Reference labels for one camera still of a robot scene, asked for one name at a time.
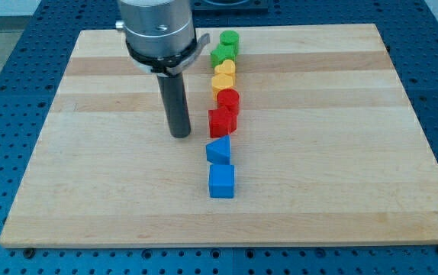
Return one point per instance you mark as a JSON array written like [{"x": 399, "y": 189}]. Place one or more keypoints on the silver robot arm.
[{"x": 161, "y": 39}]

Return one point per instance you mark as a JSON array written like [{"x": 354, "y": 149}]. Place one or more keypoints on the green star block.
[{"x": 221, "y": 53}]

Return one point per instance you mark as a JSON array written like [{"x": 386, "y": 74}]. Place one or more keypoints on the yellow heart block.
[{"x": 228, "y": 67}]

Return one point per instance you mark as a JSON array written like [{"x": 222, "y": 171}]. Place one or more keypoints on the red cylinder block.
[{"x": 230, "y": 99}]

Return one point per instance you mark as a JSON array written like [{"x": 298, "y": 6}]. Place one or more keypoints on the red star block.
[{"x": 221, "y": 122}]

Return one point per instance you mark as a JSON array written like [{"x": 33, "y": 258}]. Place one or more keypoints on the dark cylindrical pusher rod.
[{"x": 172, "y": 90}]

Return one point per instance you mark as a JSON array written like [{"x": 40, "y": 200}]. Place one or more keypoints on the green cylinder block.
[{"x": 230, "y": 38}]

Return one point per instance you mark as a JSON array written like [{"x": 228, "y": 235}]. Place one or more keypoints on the blue cube block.
[{"x": 221, "y": 181}]

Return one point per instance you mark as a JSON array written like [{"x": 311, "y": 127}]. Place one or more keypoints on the black clamp ring mount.
[{"x": 172, "y": 65}]

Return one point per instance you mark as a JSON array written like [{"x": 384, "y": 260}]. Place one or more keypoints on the yellow hexagon block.
[{"x": 220, "y": 82}]

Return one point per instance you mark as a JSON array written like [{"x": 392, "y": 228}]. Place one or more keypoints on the blue triangle block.
[{"x": 219, "y": 151}]

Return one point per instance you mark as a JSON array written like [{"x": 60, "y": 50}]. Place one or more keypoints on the wooden board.
[{"x": 327, "y": 152}]

